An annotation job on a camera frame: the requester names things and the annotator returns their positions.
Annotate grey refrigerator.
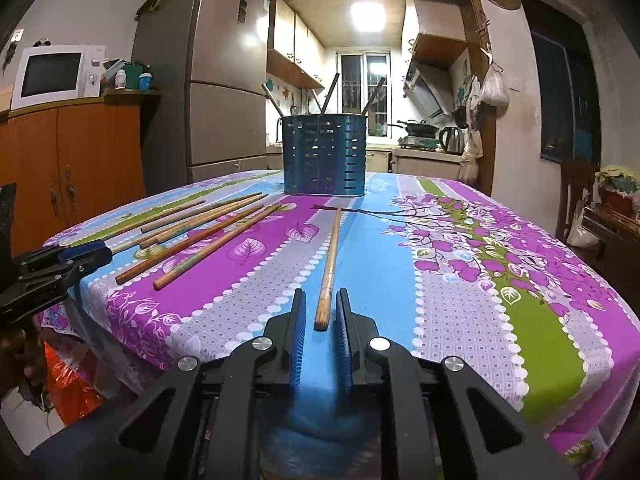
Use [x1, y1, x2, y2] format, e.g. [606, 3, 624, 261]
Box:
[132, 0, 273, 196]

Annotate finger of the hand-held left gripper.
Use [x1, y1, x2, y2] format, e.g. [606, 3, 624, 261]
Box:
[0, 251, 113, 328]
[12, 241, 108, 267]

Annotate dark room window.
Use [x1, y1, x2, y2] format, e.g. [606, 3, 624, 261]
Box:
[530, 20, 601, 163]

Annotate bundle of hanging bags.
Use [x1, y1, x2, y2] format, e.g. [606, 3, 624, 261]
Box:
[457, 75, 483, 186]

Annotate striped floral tablecloth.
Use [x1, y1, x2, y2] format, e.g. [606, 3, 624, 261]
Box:
[42, 170, 640, 480]

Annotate kitchen wall cabinets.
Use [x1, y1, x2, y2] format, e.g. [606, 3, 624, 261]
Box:
[267, 0, 326, 91]

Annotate potted flower arrangement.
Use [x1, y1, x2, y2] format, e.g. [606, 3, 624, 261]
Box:
[595, 164, 640, 196]

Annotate orange plastic bag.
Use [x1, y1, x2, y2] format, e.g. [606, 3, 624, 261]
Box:
[42, 340, 106, 428]

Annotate ceiling light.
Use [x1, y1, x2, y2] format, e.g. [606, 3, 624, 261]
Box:
[350, 2, 388, 31]

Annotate person's left hand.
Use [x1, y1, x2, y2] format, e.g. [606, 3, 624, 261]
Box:
[0, 327, 49, 402]

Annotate light wooden chopstick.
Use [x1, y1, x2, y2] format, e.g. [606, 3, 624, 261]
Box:
[314, 207, 346, 332]

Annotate orange wooden cabinet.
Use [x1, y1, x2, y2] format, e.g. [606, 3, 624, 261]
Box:
[0, 92, 161, 256]

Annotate black wok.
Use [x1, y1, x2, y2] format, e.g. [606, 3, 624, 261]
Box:
[387, 119, 441, 137]

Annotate blue perforated utensil holder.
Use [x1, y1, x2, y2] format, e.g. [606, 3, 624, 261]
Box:
[280, 114, 368, 196]

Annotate row of wooden chopsticks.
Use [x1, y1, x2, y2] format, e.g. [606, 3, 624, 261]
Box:
[115, 204, 264, 284]

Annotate dark wooden side table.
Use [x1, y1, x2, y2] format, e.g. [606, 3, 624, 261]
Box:
[582, 202, 640, 271]

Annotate green plastic container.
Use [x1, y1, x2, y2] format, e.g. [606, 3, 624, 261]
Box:
[124, 63, 146, 91]

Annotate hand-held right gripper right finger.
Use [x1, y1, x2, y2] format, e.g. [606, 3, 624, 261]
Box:
[335, 287, 591, 480]

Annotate brown wooden chopstick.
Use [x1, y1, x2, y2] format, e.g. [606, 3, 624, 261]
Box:
[141, 192, 263, 234]
[70, 200, 207, 248]
[139, 193, 269, 250]
[153, 204, 284, 290]
[360, 77, 387, 117]
[320, 72, 341, 116]
[261, 83, 284, 117]

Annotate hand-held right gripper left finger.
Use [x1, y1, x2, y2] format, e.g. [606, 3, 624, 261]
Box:
[30, 287, 308, 480]

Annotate barred kitchen window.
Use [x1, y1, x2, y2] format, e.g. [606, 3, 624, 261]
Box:
[340, 51, 391, 126]

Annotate white hanging plastic bag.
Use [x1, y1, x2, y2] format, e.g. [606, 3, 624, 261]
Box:
[480, 62, 511, 107]

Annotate dark wooden chair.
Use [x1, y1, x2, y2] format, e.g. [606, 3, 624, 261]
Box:
[557, 157, 598, 246]

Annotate white microwave oven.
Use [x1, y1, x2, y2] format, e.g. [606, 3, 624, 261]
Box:
[10, 45, 106, 111]

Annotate steel electric kettle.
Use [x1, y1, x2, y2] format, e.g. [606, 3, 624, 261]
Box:
[439, 126, 468, 156]

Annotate steel range hood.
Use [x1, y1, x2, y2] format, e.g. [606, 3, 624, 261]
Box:
[402, 57, 451, 116]

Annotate kitchen counter cabinets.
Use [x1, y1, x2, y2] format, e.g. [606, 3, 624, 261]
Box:
[367, 145, 463, 178]

